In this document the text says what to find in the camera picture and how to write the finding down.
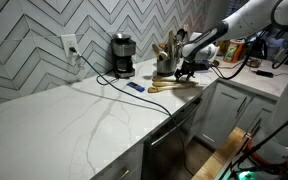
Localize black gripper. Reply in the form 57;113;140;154
174;60;195;82

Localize wooden cooking stick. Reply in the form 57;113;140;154
152;82;196;87
152;76;197;84

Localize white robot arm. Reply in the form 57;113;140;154
174;0;288;79

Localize silver utensil tin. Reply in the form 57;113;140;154
157;59;177;76

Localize wooden utensils in tin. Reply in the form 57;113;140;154
152;29;187;61

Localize blue rectangular packet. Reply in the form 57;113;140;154
127;82;145;92

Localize grey lower cabinet door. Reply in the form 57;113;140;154
198;83;250;149

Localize orange labelled bottle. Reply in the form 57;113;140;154
224;39;245;63

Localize black silver coffee maker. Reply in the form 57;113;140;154
111;33;136;79

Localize black power adapter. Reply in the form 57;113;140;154
255;70;274;78

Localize black dishwasher with handle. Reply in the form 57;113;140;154
141;97;202;180

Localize long black power cable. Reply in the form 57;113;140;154
69;47;196;177

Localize white wall outlet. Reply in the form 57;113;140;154
61;34;78;57

